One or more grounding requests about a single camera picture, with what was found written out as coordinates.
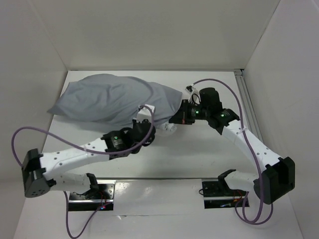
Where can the white pillow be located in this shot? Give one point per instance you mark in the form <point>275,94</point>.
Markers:
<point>168,128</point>

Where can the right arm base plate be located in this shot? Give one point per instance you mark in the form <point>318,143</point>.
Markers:
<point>215,196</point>

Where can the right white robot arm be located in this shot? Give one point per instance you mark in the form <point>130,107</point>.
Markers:
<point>275,175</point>

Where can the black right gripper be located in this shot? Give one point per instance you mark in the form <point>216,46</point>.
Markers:
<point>178,118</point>

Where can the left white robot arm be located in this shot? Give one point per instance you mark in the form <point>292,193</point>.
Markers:
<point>43,172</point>

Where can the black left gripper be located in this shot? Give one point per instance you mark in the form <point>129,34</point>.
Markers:
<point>134,121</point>

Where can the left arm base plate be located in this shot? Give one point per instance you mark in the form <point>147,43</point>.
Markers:
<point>103,199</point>

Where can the grey pillowcase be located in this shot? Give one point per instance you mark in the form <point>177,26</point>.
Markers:
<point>115,100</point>

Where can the aluminium frame rail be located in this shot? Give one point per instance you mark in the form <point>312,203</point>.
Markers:
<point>250,121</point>

